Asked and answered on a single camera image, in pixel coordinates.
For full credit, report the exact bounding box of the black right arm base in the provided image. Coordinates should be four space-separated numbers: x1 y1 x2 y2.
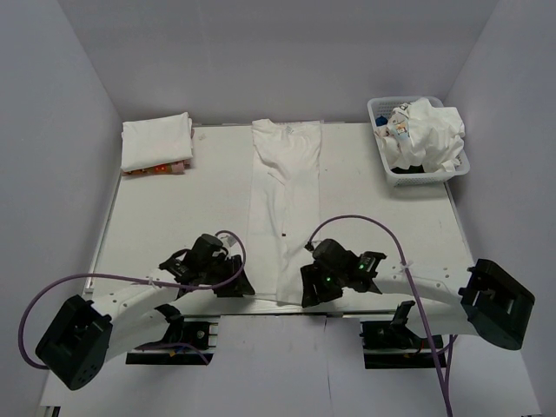
360 318 435 370

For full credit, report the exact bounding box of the white printed t-shirt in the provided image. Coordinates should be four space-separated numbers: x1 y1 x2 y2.
375 97 465 174

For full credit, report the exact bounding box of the folded white t-shirt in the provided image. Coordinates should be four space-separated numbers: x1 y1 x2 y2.
121 112 193 172

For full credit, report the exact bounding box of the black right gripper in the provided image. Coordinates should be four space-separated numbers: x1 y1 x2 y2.
301 263 348 308

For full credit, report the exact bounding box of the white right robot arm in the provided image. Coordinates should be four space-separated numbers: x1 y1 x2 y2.
301 239 535 351

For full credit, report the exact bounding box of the white plastic laundry basket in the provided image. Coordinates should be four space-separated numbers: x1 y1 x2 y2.
367 96 470 187

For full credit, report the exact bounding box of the green t-shirt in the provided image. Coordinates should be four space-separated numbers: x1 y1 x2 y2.
389 165 425 175

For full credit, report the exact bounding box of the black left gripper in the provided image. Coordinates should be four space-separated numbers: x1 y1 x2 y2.
201 254 255 297

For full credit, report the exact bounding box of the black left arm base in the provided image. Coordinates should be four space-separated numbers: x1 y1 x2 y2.
125 319 218 366

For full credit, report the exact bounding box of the folded patterned pink t-shirt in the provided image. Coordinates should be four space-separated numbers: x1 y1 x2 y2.
122 160 190 176

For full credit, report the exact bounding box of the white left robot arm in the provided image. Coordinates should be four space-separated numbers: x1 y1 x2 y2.
35 230 247 391

